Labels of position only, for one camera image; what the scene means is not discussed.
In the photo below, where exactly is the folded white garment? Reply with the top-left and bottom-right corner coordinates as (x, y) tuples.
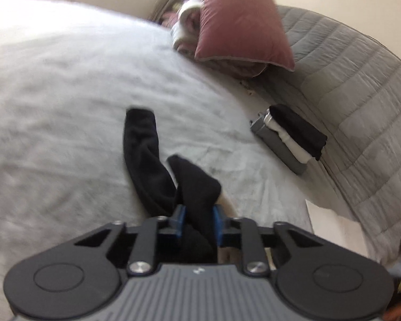
(263, 112), (313, 164)

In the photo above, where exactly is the small pink cushion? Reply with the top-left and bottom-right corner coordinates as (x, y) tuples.
(162, 10), (178, 28)

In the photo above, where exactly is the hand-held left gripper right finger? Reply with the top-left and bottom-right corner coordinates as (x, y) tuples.
(212, 205), (325, 276)

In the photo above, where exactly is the folded black garment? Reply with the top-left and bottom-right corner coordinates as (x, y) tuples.
(269, 104), (328, 161)

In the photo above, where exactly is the pink velvet pillow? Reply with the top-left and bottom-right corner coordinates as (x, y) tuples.
(194, 0), (295, 72)

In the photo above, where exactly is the white folded blanket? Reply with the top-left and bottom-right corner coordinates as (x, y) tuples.
(170, 20), (201, 53)
(177, 0), (202, 22)

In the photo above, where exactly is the black sock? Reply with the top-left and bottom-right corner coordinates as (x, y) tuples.
(167, 155), (223, 265)
(122, 107), (179, 218)

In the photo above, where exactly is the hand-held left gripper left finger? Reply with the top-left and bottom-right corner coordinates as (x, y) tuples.
(67, 205), (188, 276)

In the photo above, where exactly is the grey quilted headboard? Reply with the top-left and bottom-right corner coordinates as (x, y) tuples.
(254, 5), (401, 265)

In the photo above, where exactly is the folded grey garment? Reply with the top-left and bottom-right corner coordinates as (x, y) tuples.
(250, 110), (308, 175)

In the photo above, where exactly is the folded pink quilted blanket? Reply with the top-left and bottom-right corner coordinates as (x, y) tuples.
(200, 57), (269, 80)

